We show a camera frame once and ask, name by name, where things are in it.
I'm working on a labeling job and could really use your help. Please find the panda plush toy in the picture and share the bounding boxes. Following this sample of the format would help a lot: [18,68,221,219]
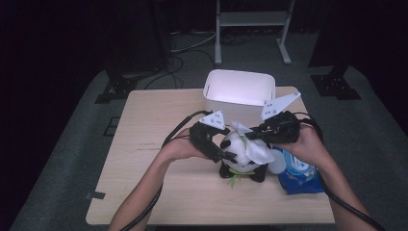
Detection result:
[218,128,271,190]

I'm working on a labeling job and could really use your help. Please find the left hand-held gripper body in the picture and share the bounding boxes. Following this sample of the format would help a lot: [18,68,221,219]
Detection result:
[189,110,226,162]

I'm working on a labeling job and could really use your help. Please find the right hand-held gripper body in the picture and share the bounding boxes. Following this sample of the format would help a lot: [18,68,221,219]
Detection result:
[260,91,302,144]

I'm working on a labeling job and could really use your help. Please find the person's left hand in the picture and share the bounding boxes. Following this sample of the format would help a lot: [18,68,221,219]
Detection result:
[159,127,210,164]

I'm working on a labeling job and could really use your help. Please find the white wet wipe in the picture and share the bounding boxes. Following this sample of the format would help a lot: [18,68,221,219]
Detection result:
[229,119,277,166]

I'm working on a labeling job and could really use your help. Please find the left hand-held gripper cable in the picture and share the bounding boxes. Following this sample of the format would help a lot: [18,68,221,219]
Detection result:
[119,110,214,231]

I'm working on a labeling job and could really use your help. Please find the white metal stand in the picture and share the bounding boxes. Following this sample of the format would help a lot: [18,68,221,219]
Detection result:
[214,0,296,66]

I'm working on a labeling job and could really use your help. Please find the blue wet wipes packet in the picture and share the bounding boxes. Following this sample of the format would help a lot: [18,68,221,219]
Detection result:
[268,146,324,196]

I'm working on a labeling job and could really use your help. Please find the black floor cables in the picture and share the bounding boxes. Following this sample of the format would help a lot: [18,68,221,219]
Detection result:
[143,29,219,90]

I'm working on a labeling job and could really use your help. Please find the hand-held gripper cable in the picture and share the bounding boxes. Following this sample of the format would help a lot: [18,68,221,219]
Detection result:
[119,110,214,231]
[293,112,387,231]

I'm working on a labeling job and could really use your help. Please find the right hand-held gripper cable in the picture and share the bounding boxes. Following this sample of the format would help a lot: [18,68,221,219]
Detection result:
[293,112,387,231]

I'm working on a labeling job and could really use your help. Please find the black stand base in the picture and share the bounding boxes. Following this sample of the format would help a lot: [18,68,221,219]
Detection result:
[94,67,139,105]
[310,63,362,101]

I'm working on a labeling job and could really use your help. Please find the black square floor frame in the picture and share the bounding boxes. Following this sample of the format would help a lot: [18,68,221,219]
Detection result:
[103,116,121,138]

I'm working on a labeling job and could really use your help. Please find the person's right hand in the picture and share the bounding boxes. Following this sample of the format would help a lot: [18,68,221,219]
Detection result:
[274,124,332,168]

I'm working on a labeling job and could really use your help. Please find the white plastic bin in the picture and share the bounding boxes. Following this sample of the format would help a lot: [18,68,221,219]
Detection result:
[202,68,277,128]

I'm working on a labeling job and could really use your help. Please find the black tape strip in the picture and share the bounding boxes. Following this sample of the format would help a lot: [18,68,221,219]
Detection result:
[86,191,107,200]

